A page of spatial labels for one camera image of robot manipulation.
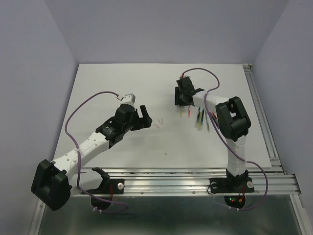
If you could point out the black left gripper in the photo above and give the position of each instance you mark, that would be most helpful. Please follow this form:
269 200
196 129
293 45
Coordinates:
145 121

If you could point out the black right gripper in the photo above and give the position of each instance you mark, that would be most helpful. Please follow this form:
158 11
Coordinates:
177 101

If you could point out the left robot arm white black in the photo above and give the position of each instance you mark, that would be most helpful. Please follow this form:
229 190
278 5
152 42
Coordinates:
58 180

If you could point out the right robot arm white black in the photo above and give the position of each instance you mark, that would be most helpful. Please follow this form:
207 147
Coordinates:
233 122

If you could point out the dark orange tipped pen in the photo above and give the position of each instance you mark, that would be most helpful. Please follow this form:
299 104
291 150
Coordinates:
215 121

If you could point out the blue green pen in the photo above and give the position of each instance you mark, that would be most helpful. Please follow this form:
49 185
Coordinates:
207 119

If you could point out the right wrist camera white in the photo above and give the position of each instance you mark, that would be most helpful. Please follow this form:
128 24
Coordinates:
183 76

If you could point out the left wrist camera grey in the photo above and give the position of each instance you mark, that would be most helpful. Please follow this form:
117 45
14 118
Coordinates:
128 99

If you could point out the aluminium front rail frame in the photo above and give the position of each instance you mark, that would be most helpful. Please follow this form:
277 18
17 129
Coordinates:
177 202

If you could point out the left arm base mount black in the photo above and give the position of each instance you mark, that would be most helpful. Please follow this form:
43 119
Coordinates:
101 188

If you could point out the aluminium right side rail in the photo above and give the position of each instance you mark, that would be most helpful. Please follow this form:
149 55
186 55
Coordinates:
256 98

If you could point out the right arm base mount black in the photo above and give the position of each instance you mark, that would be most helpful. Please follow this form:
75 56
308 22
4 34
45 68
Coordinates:
238 186

